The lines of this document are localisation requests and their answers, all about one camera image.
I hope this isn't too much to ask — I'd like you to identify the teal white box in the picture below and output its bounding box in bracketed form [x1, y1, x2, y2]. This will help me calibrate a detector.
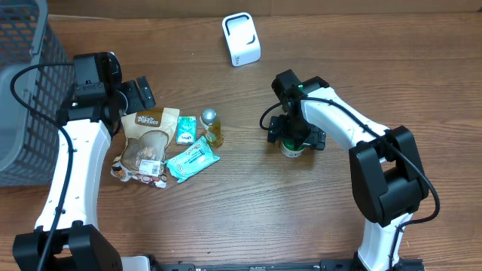
[166, 136, 220, 183]

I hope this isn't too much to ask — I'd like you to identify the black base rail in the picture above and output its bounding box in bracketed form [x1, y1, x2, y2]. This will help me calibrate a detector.
[120, 255, 426, 271]

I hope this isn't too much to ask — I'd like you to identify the teal tissue packet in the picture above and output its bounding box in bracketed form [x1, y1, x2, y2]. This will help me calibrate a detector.
[176, 116, 197, 145]

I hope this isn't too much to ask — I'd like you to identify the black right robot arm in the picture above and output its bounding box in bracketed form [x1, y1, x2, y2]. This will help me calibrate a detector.
[265, 69, 434, 270]

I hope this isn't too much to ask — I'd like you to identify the white barcode scanner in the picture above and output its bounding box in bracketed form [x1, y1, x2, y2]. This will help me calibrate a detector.
[221, 12, 261, 67]

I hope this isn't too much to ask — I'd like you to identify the green lid jar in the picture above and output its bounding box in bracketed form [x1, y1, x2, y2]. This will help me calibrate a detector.
[280, 140, 304, 158]

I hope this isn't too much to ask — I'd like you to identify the white packet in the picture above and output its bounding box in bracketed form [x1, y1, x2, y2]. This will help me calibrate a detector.
[111, 108, 180, 189]

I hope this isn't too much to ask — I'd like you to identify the yellow oil bottle silver cap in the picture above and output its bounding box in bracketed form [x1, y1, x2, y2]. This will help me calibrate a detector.
[200, 108, 224, 148]

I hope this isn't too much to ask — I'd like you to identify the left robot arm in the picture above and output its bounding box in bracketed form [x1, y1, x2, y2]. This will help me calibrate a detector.
[10, 52, 159, 271]

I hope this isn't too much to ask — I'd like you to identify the grey plastic mesh basket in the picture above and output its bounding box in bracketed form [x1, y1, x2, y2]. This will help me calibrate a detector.
[1, 0, 75, 187]

